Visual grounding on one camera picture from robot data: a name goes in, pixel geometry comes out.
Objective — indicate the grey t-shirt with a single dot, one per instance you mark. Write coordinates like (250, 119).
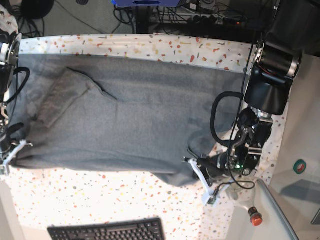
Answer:
(100, 114)

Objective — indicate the clear glass bottle orange cap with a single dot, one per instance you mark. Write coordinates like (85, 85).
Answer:
(243, 195)

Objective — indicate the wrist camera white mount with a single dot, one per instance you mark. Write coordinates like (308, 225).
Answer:
(12, 153)
(212, 192)

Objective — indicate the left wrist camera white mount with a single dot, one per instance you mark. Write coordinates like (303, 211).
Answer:
(212, 192)

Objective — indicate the black power strip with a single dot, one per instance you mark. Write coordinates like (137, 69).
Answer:
(213, 20)

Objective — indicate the black keyboard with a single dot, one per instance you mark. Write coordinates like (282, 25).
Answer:
(144, 229)

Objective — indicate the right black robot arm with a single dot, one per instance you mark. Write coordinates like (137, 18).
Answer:
(10, 39)

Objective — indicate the blue box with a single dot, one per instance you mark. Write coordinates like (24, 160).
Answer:
(147, 3)

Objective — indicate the terrazzo pattern tablecloth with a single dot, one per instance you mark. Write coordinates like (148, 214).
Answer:
(32, 200)

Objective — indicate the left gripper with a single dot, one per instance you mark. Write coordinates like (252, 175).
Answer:
(214, 168)

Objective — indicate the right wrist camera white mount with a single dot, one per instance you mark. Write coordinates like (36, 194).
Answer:
(12, 153)

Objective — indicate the green tape roll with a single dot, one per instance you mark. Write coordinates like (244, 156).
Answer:
(300, 166)

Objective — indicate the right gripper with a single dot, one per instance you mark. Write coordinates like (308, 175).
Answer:
(6, 142)

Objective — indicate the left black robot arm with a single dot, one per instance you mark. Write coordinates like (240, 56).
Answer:
(278, 56)

